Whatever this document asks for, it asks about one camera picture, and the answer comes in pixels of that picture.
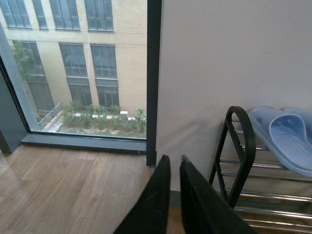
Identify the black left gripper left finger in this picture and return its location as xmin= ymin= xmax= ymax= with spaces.
xmin=114 ymin=155 xmax=171 ymax=234

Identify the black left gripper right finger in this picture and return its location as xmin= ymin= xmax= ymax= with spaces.
xmin=180 ymin=156 xmax=256 ymax=234

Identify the light blue slipper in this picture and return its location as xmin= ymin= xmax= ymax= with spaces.
xmin=248 ymin=106 xmax=312 ymax=177
xmin=282 ymin=107 xmax=312 ymax=124

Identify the black metal shoe rack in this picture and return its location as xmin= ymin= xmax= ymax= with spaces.
xmin=209 ymin=106 xmax=312 ymax=234

